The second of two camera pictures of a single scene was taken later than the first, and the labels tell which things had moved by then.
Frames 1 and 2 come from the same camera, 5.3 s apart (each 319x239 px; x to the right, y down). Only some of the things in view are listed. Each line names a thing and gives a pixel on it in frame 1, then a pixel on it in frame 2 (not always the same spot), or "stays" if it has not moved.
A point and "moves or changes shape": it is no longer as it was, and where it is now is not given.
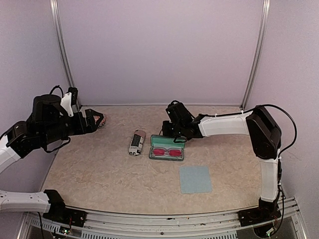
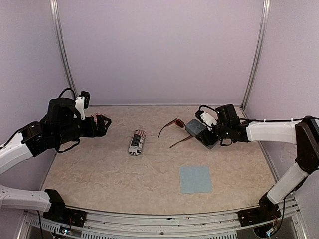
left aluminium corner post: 57,19 stays
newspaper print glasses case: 137,141 stays
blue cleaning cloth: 195,179 stays
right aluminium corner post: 263,27 stays
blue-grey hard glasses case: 164,147 moves or changes shape
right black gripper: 165,130 -> 207,138
